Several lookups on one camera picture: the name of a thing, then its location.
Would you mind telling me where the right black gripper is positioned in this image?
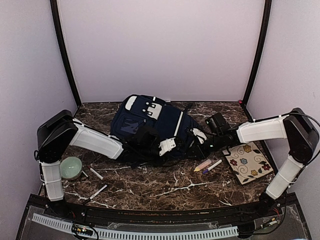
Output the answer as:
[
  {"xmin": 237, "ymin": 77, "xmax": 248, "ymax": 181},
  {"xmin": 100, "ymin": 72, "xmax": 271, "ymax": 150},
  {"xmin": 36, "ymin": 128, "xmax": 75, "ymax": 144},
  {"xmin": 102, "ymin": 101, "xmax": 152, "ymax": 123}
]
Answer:
[{"xmin": 185, "ymin": 132, "xmax": 225, "ymax": 161}]

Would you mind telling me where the pink highlighter pen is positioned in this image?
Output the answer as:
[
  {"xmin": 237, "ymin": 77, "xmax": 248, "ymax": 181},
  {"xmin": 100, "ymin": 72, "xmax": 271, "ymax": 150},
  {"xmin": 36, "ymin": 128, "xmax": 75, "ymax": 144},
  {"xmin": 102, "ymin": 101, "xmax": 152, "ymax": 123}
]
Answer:
[{"xmin": 194, "ymin": 159, "xmax": 212, "ymax": 172}]

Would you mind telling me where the navy blue backpack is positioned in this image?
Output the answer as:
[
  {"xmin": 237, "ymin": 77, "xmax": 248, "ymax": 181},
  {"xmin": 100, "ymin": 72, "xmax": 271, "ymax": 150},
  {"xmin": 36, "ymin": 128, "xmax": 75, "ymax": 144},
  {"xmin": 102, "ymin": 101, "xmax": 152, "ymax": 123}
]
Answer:
[{"xmin": 110, "ymin": 94, "xmax": 203, "ymax": 167}]

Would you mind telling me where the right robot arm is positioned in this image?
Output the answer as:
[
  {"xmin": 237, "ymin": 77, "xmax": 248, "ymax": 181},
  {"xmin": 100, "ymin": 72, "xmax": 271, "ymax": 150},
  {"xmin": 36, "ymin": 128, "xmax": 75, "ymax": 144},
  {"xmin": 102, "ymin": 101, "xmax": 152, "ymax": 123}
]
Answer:
[{"xmin": 189, "ymin": 107, "xmax": 320, "ymax": 217}]

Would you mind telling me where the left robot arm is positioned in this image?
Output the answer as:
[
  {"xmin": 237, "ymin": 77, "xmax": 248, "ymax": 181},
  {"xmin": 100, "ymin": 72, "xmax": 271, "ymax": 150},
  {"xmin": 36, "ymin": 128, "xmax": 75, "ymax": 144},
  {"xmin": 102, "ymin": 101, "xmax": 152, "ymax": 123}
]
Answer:
[{"xmin": 34, "ymin": 109, "xmax": 152, "ymax": 218}]

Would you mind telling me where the blue capped white marker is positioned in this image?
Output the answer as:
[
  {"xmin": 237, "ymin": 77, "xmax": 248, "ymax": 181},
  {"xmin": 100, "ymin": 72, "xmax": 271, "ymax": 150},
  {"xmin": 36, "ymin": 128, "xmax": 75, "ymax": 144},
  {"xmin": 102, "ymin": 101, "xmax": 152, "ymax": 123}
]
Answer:
[{"xmin": 202, "ymin": 159, "xmax": 223, "ymax": 174}]

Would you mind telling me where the floral square ceramic plate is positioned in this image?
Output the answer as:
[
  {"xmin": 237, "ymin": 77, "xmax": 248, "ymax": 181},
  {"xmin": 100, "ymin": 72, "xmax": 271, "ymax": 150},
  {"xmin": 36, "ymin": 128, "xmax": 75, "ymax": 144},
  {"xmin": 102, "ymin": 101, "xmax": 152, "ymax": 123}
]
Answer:
[{"xmin": 222, "ymin": 142, "xmax": 274, "ymax": 185}]

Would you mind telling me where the black capped white marker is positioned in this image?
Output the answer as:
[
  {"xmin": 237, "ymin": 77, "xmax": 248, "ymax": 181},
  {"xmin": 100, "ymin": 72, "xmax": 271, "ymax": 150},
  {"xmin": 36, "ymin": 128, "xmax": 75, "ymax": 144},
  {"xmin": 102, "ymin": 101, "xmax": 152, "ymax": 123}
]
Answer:
[{"xmin": 83, "ymin": 184, "xmax": 108, "ymax": 205}]

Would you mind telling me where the red capped white marker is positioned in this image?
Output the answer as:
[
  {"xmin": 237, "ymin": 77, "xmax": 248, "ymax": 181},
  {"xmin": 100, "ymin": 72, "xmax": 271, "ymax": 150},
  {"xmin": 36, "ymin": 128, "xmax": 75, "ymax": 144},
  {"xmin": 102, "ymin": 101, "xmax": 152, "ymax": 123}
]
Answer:
[{"xmin": 87, "ymin": 165, "xmax": 104, "ymax": 181}]

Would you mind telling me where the small green circuit board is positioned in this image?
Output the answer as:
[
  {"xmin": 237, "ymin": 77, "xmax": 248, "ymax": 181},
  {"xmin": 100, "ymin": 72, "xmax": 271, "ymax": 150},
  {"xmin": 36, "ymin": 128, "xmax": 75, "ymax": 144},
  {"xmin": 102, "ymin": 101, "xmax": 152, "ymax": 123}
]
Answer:
[{"xmin": 71, "ymin": 224, "xmax": 93, "ymax": 236}]

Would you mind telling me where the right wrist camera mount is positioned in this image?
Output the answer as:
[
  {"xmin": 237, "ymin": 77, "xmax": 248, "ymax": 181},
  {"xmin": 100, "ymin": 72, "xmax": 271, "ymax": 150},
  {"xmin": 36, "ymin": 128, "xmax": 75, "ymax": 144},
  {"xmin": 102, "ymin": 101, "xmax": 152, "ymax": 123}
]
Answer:
[{"xmin": 186, "ymin": 127, "xmax": 208, "ymax": 147}]

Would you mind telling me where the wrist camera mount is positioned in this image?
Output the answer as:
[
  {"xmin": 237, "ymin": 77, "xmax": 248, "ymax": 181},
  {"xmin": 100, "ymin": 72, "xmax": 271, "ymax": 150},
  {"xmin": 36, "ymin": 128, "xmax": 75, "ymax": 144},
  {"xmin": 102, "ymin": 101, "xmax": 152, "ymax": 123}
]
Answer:
[
  {"xmin": 159, "ymin": 137, "xmax": 177, "ymax": 157},
  {"xmin": 186, "ymin": 127, "xmax": 208, "ymax": 147}
]

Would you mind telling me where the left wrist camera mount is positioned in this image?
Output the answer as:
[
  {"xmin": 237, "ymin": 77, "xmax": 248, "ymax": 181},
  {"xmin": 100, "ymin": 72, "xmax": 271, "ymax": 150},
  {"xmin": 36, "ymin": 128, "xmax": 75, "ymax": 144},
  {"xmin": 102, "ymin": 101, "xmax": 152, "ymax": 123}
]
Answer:
[{"xmin": 159, "ymin": 137, "xmax": 177, "ymax": 157}]

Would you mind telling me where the black front rail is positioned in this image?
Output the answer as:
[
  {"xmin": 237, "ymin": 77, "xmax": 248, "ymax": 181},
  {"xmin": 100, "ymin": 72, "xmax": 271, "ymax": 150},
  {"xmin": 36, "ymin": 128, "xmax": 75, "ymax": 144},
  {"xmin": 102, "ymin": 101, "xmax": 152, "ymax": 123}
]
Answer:
[{"xmin": 56, "ymin": 202, "xmax": 260, "ymax": 225}]

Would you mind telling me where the white slotted cable duct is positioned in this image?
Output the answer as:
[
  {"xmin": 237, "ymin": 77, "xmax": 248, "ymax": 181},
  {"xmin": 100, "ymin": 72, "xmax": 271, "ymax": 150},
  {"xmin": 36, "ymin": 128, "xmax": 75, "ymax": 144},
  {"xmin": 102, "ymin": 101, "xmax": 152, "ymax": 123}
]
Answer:
[{"xmin": 31, "ymin": 213, "xmax": 239, "ymax": 240}]

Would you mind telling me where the right black frame post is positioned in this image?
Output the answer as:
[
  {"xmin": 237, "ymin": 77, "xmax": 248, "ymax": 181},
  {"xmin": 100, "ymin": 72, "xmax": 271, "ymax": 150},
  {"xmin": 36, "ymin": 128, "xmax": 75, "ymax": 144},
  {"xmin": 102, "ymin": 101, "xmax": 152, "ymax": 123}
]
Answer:
[{"xmin": 241, "ymin": 0, "xmax": 273, "ymax": 109}]

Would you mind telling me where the black frame post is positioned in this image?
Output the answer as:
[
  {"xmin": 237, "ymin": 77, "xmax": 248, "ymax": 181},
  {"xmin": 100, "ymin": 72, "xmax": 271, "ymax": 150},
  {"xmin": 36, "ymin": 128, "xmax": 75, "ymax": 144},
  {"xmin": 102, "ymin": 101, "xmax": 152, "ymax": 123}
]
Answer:
[
  {"xmin": 241, "ymin": 0, "xmax": 273, "ymax": 109},
  {"xmin": 49, "ymin": 0, "xmax": 82, "ymax": 108}
]

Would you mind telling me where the left black frame post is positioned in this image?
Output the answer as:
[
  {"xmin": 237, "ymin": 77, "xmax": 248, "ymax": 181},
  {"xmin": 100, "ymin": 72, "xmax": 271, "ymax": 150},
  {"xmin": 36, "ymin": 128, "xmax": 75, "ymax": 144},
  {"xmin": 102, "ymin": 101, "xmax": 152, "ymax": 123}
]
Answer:
[{"xmin": 49, "ymin": 0, "xmax": 82, "ymax": 108}]

